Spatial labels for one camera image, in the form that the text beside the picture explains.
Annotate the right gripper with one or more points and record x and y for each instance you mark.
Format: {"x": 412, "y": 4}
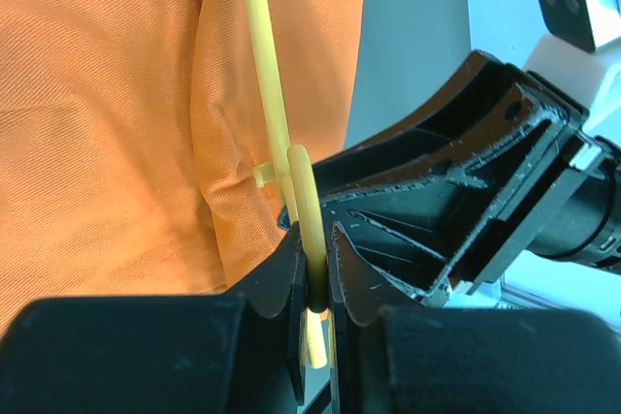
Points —
{"x": 585, "y": 230}

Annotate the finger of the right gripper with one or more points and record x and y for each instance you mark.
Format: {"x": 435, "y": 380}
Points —
{"x": 460, "y": 187}

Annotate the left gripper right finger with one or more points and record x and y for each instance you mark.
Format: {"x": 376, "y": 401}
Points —
{"x": 392, "y": 355}

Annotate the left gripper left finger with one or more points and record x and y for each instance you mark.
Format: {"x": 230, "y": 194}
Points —
{"x": 236, "y": 352}

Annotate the yellow hanger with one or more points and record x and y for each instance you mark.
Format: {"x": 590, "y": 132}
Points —
{"x": 291, "y": 171}

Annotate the orange trousers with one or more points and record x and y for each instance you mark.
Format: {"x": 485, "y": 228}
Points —
{"x": 129, "y": 134}

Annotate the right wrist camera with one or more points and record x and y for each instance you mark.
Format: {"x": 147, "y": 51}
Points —
{"x": 580, "y": 53}

